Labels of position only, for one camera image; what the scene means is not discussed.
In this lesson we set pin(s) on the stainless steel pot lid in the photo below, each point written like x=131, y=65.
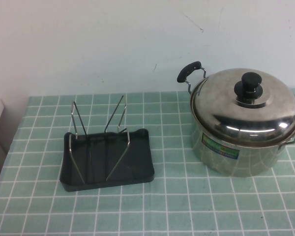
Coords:
x=223, y=118

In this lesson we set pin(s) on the green checkered tablecloth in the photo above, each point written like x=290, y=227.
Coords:
x=186, y=209

